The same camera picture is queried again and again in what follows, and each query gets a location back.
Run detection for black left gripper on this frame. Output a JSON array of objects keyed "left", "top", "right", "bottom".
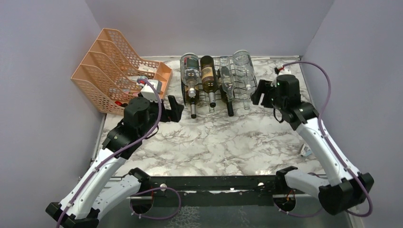
[{"left": 139, "top": 92, "right": 184, "bottom": 137}]

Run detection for clear round glass bottle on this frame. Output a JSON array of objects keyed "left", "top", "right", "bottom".
[{"left": 232, "top": 50, "right": 254, "bottom": 94}]

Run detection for clear tall glass bottle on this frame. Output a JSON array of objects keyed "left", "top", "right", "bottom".
[{"left": 208, "top": 106, "right": 215, "bottom": 113}]

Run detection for green bottle silver foil neck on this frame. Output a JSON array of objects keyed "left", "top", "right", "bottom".
[{"left": 200, "top": 56, "right": 218, "bottom": 108}]

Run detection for green labelled wine bottle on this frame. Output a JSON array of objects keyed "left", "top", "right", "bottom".
[{"left": 185, "top": 88, "right": 200, "bottom": 119}]

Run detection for dark green wine bottle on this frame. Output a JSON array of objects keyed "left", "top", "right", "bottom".
[{"left": 219, "top": 86, "right": 234, "bottom": 117}]

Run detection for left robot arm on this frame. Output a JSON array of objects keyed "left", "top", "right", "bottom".
[{"left": 46, "top": 95, "right": 184, "bottom": 228}]

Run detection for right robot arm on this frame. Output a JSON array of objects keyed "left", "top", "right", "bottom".
[{"left": 251, "top": 74, "right": 374, "bottom": 215}]

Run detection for pink tube item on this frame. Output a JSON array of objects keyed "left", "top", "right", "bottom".
[{"left": 122, "top": 89, "right": 140, "bottom": 96}]

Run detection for red and black small items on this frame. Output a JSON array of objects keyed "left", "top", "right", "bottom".
[{"left": 115, "top": 101, "right": 128, "bottom": 108}]

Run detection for peach plastic file organizer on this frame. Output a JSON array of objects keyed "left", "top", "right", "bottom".
[{"left": 71, "top": 28, "right": 173, "bottom": 115}]

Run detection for small blue white object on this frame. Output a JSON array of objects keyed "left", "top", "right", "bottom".
[{"left": 299, "top": 144, "right": 312, "bottom": 157}]

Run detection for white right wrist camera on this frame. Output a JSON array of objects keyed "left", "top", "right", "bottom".
[{"left": 274, "top": 66, "right": 286, "bottom": 76}]

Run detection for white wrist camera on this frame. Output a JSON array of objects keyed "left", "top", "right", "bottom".
[
  {"left": 137, "top": 78, "right": 162, "bottom": 103},
  {"left": 274, "top": 66, "right": 286, "bottom": 76}
]

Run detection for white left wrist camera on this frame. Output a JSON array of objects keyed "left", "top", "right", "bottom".
[{"left": 137, "top": 78, "right": 162, "bottom": 103}]

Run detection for black wire wine rack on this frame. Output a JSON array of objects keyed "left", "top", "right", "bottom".
[{"left": 182, "top": 56, "right": 257, "bottom": 105}]

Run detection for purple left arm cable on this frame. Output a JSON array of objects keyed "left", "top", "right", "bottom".
[{"left": 55, "top": 79, "right": 163, "bottom": 228}]

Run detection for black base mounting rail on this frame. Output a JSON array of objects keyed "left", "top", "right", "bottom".
[{"left": 129, "top": 175, "right": 291, "bottom": 209}]

